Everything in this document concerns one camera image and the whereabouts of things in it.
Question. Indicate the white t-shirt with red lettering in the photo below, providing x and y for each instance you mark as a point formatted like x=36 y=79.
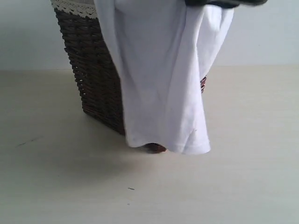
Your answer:
x=162 y=50

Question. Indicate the brown wicker basket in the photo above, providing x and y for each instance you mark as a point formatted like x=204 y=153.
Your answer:
x=95 y=73

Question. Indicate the white lace basket liner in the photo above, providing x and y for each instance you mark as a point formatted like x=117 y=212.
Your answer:
x=75 y=6

